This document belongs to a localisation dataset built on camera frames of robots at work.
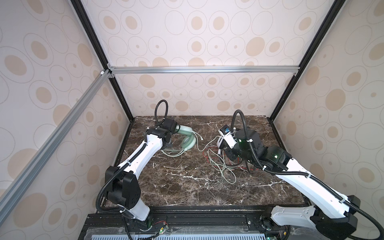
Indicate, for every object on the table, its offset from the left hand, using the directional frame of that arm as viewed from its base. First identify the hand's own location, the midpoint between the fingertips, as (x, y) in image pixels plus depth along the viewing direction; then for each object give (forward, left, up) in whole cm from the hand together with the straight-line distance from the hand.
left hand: (165, 140), depth 84 cm
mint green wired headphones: (+1, -12, -3) cm, 13 cm away
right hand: (-9, -31, +12) cm, 34 cm away
